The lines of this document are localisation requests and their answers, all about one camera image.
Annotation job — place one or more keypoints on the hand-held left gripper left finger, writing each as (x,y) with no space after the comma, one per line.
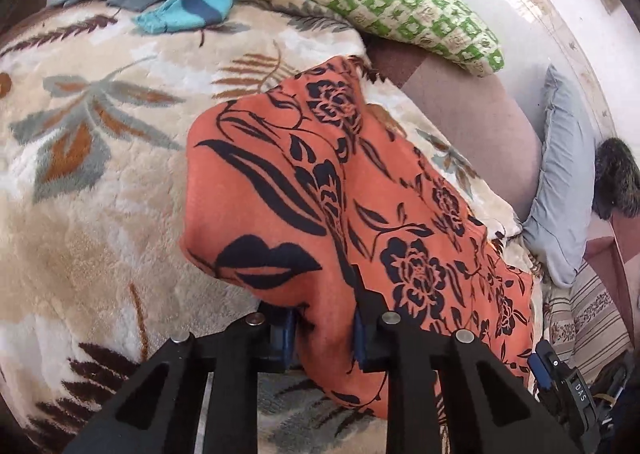
(287,334)

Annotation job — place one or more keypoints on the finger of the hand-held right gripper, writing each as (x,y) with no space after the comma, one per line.
(539,366)

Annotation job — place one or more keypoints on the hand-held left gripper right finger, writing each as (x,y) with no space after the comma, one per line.
(358,339)

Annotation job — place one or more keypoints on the orange floral blouse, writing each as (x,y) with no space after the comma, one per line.
(280,184)

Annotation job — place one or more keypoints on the striped patterned cushion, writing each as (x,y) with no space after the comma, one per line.
(590,319)

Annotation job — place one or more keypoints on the grey-blue pillow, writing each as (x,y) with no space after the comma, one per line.
(565,184)

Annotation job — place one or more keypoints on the dark furry hat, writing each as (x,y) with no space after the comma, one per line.
(617,174)

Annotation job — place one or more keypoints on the leaf print blanket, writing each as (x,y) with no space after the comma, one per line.
(100,184)

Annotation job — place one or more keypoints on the pink mattress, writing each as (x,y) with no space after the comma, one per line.
(475,109)

